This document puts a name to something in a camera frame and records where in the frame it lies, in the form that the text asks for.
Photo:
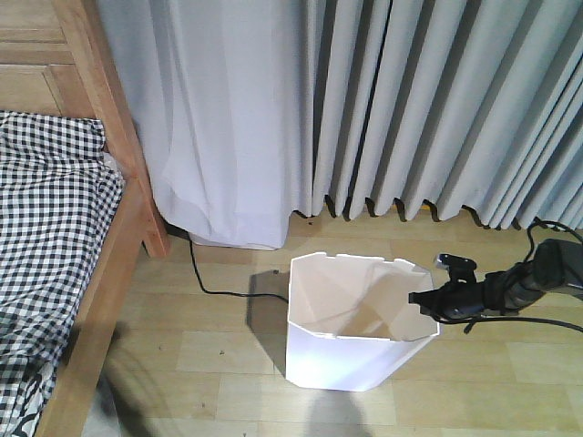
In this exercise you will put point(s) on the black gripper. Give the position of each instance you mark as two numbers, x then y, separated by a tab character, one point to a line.
454	300

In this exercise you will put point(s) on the white plastic trash bin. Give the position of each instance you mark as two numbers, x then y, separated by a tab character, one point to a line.
350	322

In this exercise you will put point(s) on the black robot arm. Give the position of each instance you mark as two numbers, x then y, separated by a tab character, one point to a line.
556	267

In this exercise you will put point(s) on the grey pleated curtain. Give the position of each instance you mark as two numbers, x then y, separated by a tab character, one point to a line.
455	104

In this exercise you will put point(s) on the white sheer curtain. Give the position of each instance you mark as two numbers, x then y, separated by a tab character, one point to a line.
216	92

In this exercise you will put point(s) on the black white checkered blanket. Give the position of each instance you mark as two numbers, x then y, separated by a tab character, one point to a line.
59	195

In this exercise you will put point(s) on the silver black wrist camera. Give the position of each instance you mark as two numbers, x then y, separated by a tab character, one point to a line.
459	269

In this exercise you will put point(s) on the wooden bed frame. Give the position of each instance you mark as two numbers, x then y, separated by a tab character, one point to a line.
55	60

